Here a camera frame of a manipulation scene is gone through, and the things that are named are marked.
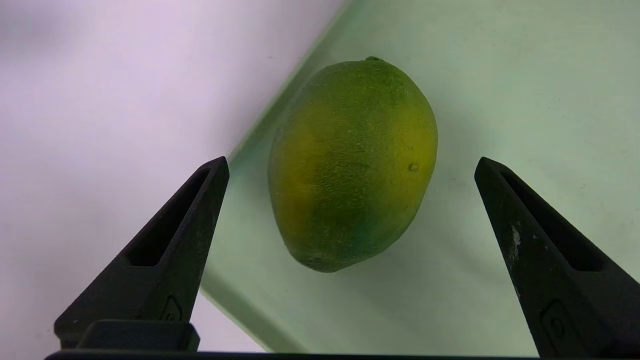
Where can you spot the light green plastic tray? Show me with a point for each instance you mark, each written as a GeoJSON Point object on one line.
{"type": "Point", "coordinates": [500, 75]}

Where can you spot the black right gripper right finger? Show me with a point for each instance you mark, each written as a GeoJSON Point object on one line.
{"type": "Point", "coordinates": [515, 240]}

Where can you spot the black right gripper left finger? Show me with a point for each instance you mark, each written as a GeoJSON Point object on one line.
{"type": "Point", "coordinates": [200, 240]}

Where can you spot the green lime fruit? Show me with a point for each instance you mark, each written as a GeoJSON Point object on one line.
{"type": "Point", "coordinates": [350, 165]}

